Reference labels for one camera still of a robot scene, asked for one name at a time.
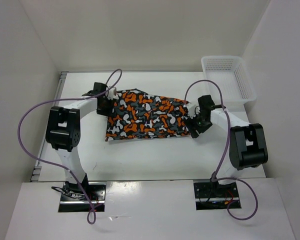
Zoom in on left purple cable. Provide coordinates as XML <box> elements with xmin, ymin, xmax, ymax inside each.
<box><xmin>17</xmin><ymin>68</ymin><xmax>123</xmax><ymax>224</ymax></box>

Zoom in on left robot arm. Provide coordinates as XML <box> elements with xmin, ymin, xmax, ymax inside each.
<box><xmin>45</xmin><ymin>82</ymin><xmax>114</xmax><ymax>200</ymax></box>

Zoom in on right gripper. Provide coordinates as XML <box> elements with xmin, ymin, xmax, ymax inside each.
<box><xmin>183</xmin><ymin>110</ymin><xmax>213</xmax><ymax>139</ymax></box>

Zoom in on orange camouflage shorts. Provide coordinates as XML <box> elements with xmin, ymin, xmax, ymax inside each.
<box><xmin>105</xmin><ymin>88</ymin><xmax>190</xmax><ymax>142</ymax></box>

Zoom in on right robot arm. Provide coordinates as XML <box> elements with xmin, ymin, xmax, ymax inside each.
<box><xmin>185</xmin><ymin>95</ymin><xmax>268</xmax><ymax>197</ymax></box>

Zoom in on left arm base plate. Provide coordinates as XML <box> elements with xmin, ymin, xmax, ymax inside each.
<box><xmin>53</xmin><ymin>182</ymin><xmax>106</xmax><ymax>213</ymax></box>

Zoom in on purple cable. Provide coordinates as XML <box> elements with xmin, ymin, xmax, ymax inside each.
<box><xmin>183</xmin><ymin>79</ymin><xmax>260</xmax><ymax>221</ymax></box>
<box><xmin>17</xmin><ymin>68</ymin><xmax>123</xmax><ymax>224</ymax></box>

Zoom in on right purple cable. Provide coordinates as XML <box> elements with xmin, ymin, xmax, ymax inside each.
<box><xmin>183</xmin><ymin>79</ymin><xmax>260</xmax><ymax>221</ymax></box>

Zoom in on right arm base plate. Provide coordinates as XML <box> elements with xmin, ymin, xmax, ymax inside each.
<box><xmin>193</xmin><ymin>179</ymin><xmax>242</xmax><ymax>211</ymax></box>

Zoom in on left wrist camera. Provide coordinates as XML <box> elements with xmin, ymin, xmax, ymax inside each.
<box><xmin>107</xmin><ymin>87</ymin><xmax>118</xmax><ymax>100</ymax></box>

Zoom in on white plastic basket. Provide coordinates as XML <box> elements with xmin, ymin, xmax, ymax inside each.
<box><xmin>201</xmin><ymin>55</ymin><xmax>257</xmax><ymax>105</ymax></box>

